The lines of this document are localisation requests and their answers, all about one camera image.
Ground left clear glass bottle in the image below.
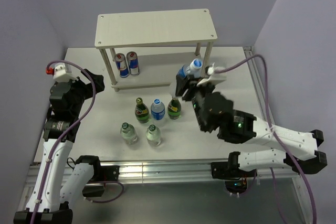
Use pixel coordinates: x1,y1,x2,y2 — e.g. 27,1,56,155
120,122,138,145

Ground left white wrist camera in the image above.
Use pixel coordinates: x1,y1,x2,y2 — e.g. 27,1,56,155
46,63,78,83

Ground right red bull can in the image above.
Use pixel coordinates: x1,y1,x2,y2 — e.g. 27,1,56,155
127,51,140,76

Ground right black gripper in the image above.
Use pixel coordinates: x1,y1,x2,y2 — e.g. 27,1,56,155
175,73,216,131

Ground blue label water bottle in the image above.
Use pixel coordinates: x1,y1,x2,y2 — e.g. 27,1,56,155
170,58,203,96
151,99,165,127

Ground green glass bottle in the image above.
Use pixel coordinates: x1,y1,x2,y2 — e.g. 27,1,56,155
135,98,149,123
167,97,182,120

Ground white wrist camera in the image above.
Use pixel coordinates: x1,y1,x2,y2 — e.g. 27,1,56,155
197,63,227,87
46,63,78,83

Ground right clear glass bottle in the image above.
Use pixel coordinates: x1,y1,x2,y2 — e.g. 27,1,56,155
145,124,161,147

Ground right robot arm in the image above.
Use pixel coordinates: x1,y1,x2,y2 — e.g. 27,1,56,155
175,74,328,179

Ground red bull can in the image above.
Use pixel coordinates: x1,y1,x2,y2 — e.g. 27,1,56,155
114,54,129,78
127,51,140,76

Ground clear glass bottle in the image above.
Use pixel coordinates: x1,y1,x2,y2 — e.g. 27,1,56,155
120,122,138,145
145,124,161,147

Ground beige two-tier shelf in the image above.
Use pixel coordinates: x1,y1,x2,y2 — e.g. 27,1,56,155
94,9,217,92

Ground aluminium frame rail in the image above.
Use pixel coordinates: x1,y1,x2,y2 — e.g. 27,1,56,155
15,46,316,224

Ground left red bull can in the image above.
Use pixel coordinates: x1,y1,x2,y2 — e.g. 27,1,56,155
114,54,129,78

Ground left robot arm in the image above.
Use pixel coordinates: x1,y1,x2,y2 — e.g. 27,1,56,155
13,69,105,223

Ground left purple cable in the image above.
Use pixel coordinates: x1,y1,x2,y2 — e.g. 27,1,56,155
28,60,124,224

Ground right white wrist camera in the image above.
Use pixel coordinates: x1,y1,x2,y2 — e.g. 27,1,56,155
197,63,227,87

